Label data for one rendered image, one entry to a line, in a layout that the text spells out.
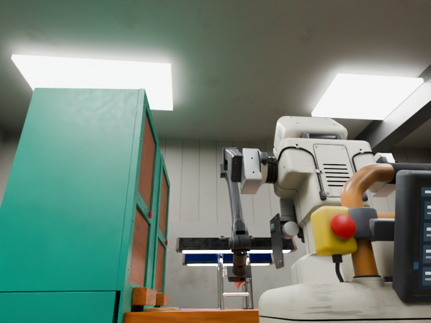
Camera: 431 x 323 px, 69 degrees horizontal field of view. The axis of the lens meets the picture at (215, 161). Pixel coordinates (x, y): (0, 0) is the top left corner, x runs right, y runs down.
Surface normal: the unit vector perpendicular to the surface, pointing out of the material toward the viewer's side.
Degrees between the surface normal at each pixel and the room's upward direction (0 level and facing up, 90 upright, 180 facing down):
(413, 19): 180
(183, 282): 90
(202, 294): 90
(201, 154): 90
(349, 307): 90
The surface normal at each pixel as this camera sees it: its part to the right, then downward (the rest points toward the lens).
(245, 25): 0.01, 0.91
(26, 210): 0.04, -0.42
